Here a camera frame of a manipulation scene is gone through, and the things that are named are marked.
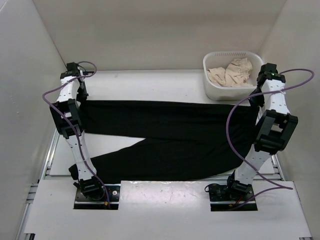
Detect aluminium table frame rail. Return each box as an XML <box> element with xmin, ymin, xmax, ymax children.
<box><xmin>14</xmin><ymin>72</ymin><xmax>313</xmax><ymax>240</ymax></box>

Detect black trousers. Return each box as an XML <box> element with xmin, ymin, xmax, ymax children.
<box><xmin>80</xmin><ymin>100</ymin><xmax>259</xmax><ymax>184</ymax></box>

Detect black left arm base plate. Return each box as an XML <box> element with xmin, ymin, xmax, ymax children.
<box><xmin>73</xmin><ymin>183</ymin><xmax>121</xmax><ymax>210</ymax></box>

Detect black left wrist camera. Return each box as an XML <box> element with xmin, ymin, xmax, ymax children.
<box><xmin>66</xmin><ymin>62</ymin><xmax>81</xmax><ymax>76</ymax></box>

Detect beige trousers in basket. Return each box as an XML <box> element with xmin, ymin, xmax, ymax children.
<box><xmin>207</xmin><ymin>57</ymin><xmax>253</xmax><ymax>87</ymax></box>

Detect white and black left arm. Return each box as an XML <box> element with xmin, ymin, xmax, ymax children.
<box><xmin>49</xmin><ymin>69</ymin><xmax>105</xmax><ymax>201</ymax></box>

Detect white plastic basket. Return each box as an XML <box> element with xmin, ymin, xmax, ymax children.
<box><xmin>202</xmin><ymin>51</ymin><xmax>264</xmax><ymax>101</ymax></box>

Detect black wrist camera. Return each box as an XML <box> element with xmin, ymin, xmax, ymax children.
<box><xmin>66</xmin><ymin>62</ymin><xmax>81</xmax><ymax>76</ymax></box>
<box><xmin>259</xmin><ymin>63</ymin><xmax>279</xmax><ymax>75</ymax></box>

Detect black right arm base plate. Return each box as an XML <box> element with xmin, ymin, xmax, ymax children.
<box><xmin>204</xmin><ymin>183</ymin><xmax>258</xmax><ymax>212</ymax></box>

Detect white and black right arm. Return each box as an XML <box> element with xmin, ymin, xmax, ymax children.
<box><xmin>224</xmin><ymin>70</ymin><xmax>298</xmax><ymax>200</ymax></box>

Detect white front cover board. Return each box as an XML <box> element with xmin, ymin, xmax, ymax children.
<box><xmin>24</xmin><ymin>180</ymin><xmax>311</xmax><ymax>240</ymax></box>

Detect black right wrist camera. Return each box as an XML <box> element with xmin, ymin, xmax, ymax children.
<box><xmin>259</xmin><ymin>63</ymin><xmax>279</xmax><ymax>75</ymax></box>

